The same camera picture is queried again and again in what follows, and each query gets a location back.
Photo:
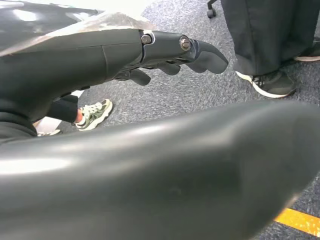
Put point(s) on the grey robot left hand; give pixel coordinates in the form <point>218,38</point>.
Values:
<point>75,66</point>

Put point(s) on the seated person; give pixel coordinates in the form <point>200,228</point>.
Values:
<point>93,114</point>

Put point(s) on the standing person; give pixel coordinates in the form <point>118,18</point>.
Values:
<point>265,33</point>

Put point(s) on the ribbed grey left arm sleeve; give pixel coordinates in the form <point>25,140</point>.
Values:
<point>12,127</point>

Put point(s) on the black chair caster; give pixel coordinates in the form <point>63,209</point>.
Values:
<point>211,12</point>

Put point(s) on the yellow floor tape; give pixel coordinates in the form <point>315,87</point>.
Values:
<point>300,221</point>

